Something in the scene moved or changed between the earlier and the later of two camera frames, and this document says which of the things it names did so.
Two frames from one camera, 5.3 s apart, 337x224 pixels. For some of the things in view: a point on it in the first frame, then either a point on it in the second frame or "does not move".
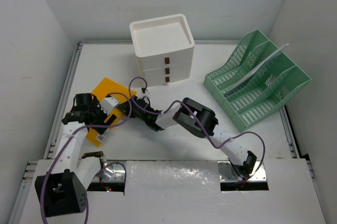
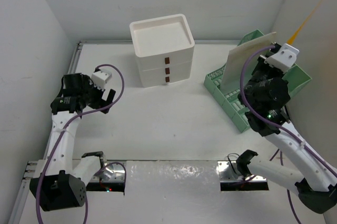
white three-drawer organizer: (164, 46) does not move
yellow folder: (108, 94) -> (290, 40)
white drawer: (154, 81) does not move
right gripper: (124, 107) -> (261, 63)
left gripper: (96, 106) -> (100, 104)
